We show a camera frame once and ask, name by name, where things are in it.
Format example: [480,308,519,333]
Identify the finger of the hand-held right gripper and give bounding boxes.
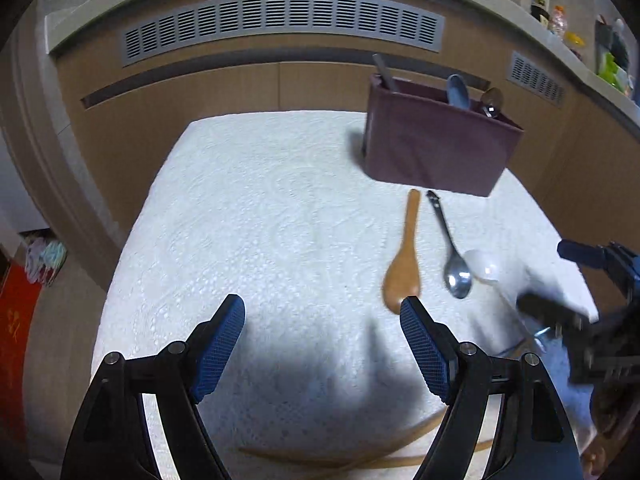
[557,239,640,286]
[517,294,589,339]

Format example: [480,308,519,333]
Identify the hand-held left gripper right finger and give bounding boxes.
[399,296,586,480]

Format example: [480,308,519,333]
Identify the long grey vent grille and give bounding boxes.
[120,0,446,69]

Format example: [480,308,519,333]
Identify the short grey vent grille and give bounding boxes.
[507,51,569,108]

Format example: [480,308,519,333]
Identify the clear bottle orange cap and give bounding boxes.
[550,5,569,41]

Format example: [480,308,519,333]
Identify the white plastic spoon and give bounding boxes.
[464,248,532,337]

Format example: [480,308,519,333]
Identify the wooden chopstick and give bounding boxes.
[238,411,447,465]
[310,437,502,480]

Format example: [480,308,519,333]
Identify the wooden spoon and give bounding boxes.
[382,189,423,314]

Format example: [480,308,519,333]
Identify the blue spoon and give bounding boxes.
[446,74,471,111]

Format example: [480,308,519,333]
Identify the black-handled metal spoon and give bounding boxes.
[480,87,505,119]
[426,190,474,300]

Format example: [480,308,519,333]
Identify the white lace tablecloth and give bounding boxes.
[90,110,601,480]

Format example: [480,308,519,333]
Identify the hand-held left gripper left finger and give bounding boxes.
[61,294,247,480]

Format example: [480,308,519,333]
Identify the green packet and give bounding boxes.
[597,52,632,92]

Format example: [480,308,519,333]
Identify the red box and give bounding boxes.
[0,260,42,443]

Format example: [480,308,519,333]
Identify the dark grey handled utensil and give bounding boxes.
[372,53,399,94]

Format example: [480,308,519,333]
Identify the beige kitchen countertop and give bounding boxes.
[45,0,640,126]

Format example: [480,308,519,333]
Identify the crumpled printed bag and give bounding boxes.
[20,230,69,287]

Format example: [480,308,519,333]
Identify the maroon utensil holder box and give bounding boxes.
[362,74,525,198]

